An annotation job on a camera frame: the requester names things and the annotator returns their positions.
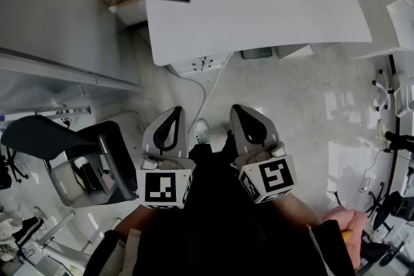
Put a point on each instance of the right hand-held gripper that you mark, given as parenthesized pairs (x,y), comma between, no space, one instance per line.
(275,177)

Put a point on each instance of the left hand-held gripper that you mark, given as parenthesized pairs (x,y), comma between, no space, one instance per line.
(161,185)

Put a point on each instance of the person's right forearm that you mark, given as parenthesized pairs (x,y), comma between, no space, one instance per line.
(297,210)

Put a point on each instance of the person's left forearm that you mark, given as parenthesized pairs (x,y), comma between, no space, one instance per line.
(129,219)

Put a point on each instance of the white table top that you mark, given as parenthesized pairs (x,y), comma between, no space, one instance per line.
(258,9)

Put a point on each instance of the person's white shoe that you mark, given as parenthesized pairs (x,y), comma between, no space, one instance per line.
(202,132)

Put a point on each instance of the black flat box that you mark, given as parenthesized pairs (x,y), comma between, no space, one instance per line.
(257,53)

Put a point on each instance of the white drawer unit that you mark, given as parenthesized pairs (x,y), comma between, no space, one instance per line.
(200,64)

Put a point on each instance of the person's black clothing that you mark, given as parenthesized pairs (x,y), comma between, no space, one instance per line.
(226,219)

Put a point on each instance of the grey storage box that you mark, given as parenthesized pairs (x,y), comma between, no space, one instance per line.
(69,185)

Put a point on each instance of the white power strip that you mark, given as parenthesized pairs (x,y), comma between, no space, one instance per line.
(63,111)

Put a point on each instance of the black office chair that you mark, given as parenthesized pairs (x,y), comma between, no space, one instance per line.
(42,137)

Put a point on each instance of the pink cloth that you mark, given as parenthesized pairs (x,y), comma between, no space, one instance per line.
(354,229)

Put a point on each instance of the white chair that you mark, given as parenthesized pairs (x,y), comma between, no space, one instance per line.
(399,93)

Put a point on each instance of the grey partition panel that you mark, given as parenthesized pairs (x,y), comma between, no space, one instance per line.
(48,16)

